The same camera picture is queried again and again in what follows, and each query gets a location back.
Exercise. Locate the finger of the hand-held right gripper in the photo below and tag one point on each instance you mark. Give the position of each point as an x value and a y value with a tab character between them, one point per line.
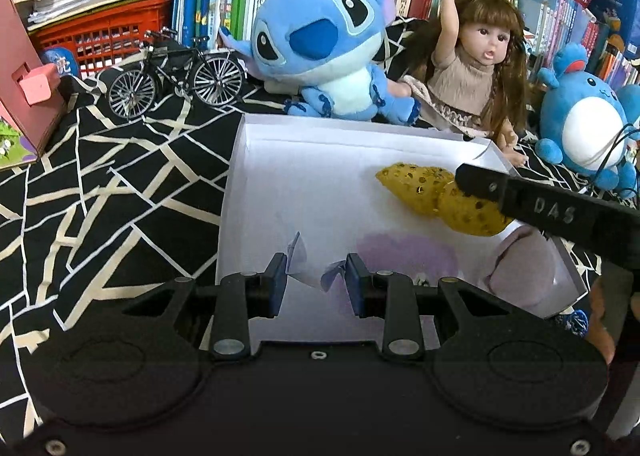
480	183

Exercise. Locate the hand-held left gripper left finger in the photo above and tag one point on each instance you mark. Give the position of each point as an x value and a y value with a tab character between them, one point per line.
276	283

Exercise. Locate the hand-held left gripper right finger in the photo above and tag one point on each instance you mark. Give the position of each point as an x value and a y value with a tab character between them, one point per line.
356	286

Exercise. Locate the clear plastic wrapper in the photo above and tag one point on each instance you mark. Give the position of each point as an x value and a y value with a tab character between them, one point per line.
300	256

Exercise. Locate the yellow perforated soft toy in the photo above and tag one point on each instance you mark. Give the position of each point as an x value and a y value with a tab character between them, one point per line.
415	186

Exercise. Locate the lavender cloth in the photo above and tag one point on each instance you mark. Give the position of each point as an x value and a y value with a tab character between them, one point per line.
525	271

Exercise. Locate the white cardboard box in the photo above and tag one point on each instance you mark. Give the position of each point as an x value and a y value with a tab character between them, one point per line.
310	176

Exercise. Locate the person's right hand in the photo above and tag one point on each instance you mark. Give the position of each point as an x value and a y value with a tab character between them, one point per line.
600	326

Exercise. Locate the round blue mouse plush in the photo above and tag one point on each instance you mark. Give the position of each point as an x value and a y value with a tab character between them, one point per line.
585	126

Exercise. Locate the brown-haired baby doll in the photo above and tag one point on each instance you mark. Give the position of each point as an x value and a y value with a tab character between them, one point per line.
465	81

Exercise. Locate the blue white cat plush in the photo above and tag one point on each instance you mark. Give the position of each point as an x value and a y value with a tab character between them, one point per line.
631	106

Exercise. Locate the black white patterned blanket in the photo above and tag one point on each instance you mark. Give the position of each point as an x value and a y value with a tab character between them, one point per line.
125	216

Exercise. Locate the blue alien plush toy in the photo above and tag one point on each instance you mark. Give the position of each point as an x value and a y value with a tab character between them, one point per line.
345	61

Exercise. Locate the blue printed carton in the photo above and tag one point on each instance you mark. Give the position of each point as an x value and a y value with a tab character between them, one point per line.
615	6

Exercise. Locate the black model bicycle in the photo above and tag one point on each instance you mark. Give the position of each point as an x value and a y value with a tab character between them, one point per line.
165	71

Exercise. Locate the red plastic crate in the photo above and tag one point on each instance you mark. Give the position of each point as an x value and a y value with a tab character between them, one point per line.
100	31

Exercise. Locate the blue round tag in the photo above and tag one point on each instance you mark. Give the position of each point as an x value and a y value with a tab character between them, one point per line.
60	64

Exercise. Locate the pink house-shaped box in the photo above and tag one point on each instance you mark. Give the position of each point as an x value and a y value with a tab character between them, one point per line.
15	66

